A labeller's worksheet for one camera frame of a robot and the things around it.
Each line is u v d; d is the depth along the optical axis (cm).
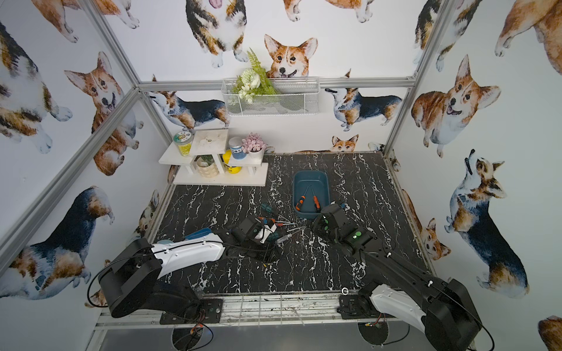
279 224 95
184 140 95
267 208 98
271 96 84
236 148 95
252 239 72
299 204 100
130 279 43
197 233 93
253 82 78
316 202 100
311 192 104
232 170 109
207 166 107
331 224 64
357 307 73
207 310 74
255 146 90
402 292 57
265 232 72
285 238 90
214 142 95
